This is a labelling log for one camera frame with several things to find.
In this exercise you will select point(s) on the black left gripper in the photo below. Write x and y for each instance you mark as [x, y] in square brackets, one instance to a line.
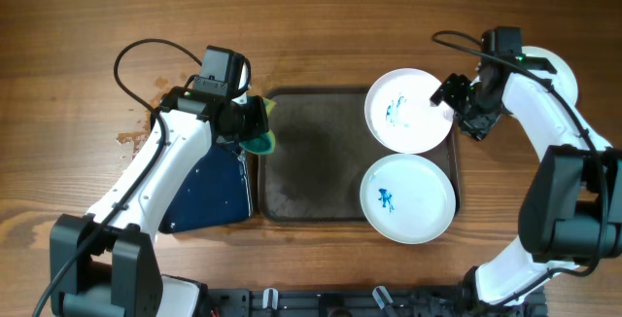
[259, 123]

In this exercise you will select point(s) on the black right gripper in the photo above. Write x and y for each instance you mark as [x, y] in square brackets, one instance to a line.
[446, 93]

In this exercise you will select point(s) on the green yellow sponge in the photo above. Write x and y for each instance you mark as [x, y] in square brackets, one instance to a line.
[265, 143]

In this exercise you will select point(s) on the white plate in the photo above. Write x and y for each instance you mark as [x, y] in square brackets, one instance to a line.
[400, 115]
[407, 198]
[568, 86]

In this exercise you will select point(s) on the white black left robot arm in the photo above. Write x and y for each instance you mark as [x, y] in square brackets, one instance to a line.
[104, 263]

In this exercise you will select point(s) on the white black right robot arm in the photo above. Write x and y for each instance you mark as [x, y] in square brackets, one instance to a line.
[570, 219]

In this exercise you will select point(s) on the black water basin tray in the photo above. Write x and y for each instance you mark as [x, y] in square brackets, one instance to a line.
[216, 192]

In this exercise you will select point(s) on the dark grey serving tray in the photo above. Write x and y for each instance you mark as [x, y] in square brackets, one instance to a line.
[323, 149]

